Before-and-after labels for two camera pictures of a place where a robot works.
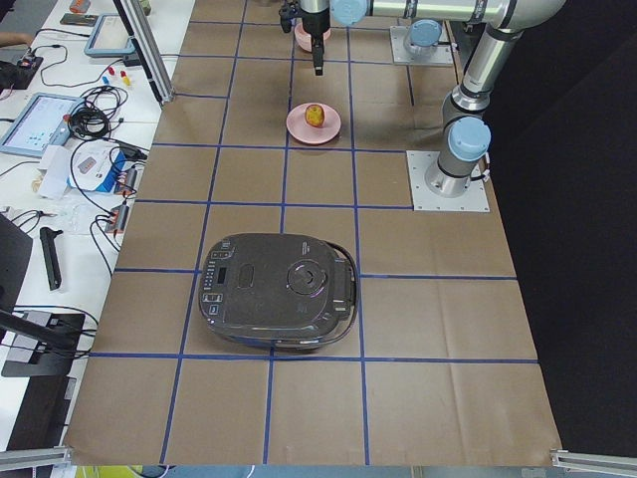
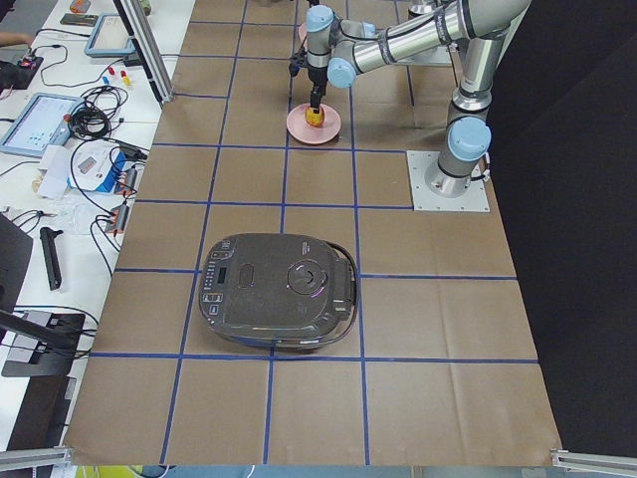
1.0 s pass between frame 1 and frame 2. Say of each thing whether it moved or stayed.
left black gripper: moved
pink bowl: stayed
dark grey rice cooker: stayed
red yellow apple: stayed
